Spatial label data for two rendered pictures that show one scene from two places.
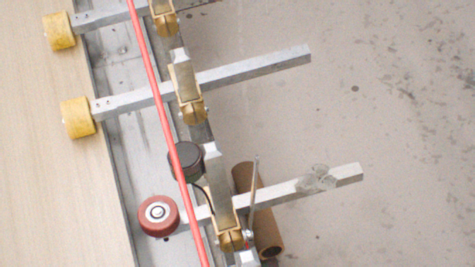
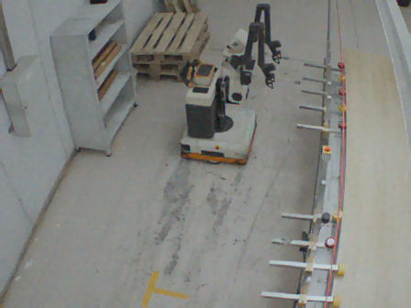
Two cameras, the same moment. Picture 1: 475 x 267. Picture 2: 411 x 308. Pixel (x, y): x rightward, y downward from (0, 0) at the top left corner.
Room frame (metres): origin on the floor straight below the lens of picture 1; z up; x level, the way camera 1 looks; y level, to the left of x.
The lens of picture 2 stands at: (2.84, 0.17, 3.39)
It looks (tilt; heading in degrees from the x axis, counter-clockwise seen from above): 43 degrees down; 205
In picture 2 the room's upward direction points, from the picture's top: 4 degrees counter-clockwise
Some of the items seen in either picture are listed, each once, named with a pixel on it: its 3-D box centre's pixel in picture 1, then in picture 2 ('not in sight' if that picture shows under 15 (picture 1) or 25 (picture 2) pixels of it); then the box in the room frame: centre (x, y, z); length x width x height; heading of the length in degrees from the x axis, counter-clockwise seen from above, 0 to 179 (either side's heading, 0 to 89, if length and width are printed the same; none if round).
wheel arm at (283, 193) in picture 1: (257, 200); (302, 244); (1.01, -0.02, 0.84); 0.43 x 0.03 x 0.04; 98
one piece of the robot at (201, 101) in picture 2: not in sight; (208, 98); (-0.58, -1.34, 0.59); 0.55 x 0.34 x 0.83; 8
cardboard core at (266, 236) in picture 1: (256, 209); not in sight; (1.47, -0.02, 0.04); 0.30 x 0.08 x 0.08; 8
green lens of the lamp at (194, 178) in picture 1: (186, 166); not in sight; (0.95, 0.10, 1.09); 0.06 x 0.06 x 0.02
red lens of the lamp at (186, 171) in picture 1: (184, 158); not in sight; (0.95, 0.10, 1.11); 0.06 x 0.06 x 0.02
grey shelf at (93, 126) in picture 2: not in sight; (96, 73); (-0.46, -2.57, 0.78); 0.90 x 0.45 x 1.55; 8
